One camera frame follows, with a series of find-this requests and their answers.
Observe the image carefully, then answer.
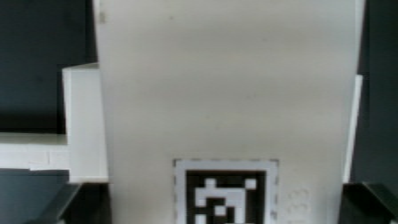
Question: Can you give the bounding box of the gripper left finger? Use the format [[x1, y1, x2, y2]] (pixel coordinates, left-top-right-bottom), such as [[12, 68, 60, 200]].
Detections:
[[23, 184, 81, 224]]

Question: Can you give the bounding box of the white workspace border frame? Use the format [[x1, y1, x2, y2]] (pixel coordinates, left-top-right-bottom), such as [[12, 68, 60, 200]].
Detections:
[[0, 133, 69, 171]]

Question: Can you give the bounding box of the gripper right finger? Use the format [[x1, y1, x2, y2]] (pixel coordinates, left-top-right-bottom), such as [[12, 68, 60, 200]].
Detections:
[[339, 182, 398, 224]]

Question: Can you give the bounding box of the white cabinet top block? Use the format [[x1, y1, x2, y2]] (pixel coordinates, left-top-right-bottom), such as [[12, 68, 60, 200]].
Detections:
[[60, 0, 366, 224]]

